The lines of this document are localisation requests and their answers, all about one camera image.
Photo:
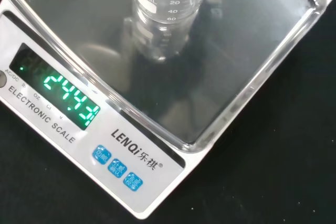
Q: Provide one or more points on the black bench cloth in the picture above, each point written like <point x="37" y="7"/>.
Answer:
<point x="275" y="169"/>

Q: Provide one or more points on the white electronic balance steel pan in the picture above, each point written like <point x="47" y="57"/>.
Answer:
<point x="183" y="98"/>

